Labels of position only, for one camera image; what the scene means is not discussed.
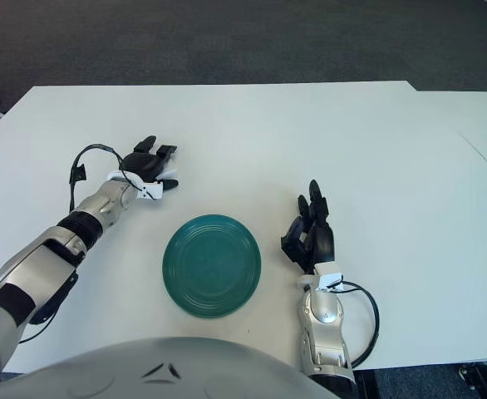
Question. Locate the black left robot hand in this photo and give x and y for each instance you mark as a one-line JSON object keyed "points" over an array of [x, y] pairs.
{"points": [[141, 164]]}

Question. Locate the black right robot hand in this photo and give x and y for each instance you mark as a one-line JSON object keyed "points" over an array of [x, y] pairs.
{"points": [[320, 245]]}

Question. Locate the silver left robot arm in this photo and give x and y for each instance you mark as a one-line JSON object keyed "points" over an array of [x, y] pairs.
{"points": [[40, 266]]}

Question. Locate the green ribbed plate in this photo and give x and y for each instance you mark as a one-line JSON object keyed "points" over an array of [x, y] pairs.
{"points": [[212, 266]]}

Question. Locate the grey robot torso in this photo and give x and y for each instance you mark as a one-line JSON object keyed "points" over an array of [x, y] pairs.
{"points": [[164, 374]]}

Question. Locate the black table foot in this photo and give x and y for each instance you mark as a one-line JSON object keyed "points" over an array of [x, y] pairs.
{"points": [[484, 380]]}

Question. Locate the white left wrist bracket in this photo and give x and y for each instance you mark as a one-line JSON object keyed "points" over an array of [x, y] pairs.
{"points": [[152, 191]]}

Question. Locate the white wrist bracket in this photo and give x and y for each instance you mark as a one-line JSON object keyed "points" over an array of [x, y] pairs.
{"points": [[152, 191], [331, 280]]}

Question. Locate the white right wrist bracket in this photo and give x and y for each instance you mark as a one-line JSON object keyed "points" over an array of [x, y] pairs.
{"points": [[331, 280]]}

